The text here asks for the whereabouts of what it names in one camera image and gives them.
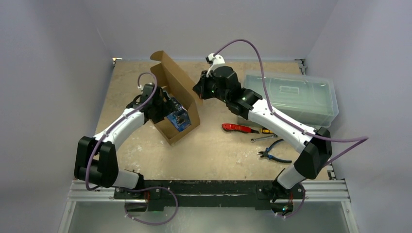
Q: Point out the yellow black screwdriver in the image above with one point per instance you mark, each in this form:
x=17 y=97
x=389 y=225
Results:
x=266 y=131

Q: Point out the clear plastic storage bin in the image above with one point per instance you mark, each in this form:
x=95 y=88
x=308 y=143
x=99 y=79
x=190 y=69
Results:
x=307 y=99

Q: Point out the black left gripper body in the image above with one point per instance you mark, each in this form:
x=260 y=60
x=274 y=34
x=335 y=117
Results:
x=161 y=110

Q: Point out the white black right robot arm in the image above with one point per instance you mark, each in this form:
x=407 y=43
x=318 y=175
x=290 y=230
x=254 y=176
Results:
x=223 y=84

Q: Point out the red black utility knife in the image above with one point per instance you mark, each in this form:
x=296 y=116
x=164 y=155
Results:
x=229 y=127

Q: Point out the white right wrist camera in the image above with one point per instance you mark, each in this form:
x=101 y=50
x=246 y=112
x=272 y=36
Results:
x=214 y=61

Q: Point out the blue packaged item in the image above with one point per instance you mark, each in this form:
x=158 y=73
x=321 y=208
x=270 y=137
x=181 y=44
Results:
x=179 y=119

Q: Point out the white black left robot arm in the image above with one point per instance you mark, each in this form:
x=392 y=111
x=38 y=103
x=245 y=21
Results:
x=96 y=157

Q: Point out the brown cardboard express box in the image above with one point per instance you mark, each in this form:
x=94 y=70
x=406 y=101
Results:
x=177 y=83

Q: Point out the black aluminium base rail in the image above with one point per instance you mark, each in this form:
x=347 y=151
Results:
x=223 y=194

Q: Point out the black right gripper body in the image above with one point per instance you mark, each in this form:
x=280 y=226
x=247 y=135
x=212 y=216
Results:
x=202 y=87

